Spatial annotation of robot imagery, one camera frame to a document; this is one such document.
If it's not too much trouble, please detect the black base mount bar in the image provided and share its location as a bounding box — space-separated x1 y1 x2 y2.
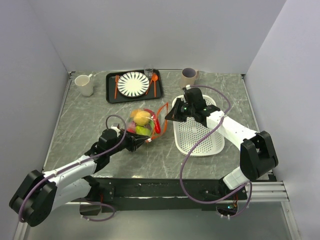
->
79 177 247 217

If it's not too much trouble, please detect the striped white plate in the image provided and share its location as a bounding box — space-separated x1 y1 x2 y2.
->
117 71 150 98

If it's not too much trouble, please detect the green pear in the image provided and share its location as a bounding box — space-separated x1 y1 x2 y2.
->
135 125 152 136

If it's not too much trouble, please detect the black tray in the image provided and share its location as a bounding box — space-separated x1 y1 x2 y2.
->
105 69 164 104

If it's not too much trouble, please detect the clear glass cup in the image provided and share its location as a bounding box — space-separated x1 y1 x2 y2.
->
143 64 154 80

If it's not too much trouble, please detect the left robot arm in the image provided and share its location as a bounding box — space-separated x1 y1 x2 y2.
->
9 127 151 227

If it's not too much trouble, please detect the orange spoon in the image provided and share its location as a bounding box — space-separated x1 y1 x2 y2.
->
145 73 159 97

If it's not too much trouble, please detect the beige mug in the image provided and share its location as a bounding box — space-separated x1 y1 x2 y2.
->
179 67 199 89

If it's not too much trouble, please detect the purple onion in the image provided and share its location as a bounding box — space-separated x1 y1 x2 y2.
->
126 121 136 133

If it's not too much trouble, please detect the purple cable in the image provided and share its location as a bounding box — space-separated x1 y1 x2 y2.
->
18 114 128 224
179 85 253 219

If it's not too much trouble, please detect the red chili pepper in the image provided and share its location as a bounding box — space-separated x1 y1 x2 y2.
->
144 108 161 134

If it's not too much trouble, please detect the white cup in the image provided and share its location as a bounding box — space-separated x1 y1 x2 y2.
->
74 74 94 97

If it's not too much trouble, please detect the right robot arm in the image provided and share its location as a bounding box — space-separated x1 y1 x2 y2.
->
165 85 279 199

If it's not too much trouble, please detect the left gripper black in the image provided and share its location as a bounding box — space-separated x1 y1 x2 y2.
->
107 128 150 156

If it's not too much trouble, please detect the orange fork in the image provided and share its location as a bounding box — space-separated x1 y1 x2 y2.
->
114 75 120 99

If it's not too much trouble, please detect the clear zip top bag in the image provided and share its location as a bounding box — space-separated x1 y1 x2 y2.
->
126 102 169 142

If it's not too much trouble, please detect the orange fruit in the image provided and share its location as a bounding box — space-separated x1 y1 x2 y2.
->
130 109 141 118

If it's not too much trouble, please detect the yellow lemon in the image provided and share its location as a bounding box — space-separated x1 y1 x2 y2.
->
133 110 151 127

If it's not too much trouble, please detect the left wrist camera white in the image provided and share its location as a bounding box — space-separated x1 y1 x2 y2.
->
111 125 121 132

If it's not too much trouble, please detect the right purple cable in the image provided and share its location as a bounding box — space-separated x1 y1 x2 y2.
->
179 85 253 219

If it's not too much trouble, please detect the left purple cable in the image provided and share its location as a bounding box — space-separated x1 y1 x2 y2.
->
18 114 128 224

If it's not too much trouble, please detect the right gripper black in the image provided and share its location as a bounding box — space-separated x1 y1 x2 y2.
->
165 98 196 123

